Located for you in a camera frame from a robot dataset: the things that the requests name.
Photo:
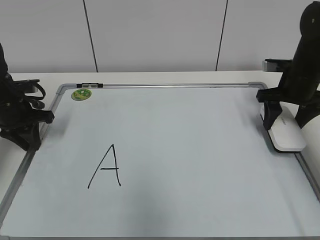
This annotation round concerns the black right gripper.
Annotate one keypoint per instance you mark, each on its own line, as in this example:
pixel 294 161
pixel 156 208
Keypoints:
pixel 306 96

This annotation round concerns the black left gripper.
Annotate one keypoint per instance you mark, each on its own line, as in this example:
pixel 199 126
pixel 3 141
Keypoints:
pixel 18 113

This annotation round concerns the white whiteboard eraser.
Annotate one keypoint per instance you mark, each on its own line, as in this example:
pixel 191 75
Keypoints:
pixel 285 134

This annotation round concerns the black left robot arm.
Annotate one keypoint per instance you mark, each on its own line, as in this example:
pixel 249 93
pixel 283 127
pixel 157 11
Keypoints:
pixel 7 88

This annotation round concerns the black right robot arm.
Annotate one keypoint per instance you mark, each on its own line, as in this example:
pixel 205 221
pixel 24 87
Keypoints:
pixel 305 67

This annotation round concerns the round green magnet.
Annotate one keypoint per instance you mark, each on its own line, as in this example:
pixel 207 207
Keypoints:
pixel 81 94

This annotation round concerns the left wrist camera with cables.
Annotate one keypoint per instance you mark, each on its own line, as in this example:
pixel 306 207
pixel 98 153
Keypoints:
pixel 31 86

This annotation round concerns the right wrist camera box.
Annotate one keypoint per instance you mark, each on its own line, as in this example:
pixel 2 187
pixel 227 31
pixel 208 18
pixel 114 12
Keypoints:
pixel 276 65

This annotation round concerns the white board with aluminium frame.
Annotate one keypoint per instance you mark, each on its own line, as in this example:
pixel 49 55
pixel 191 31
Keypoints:
pixel 152 161

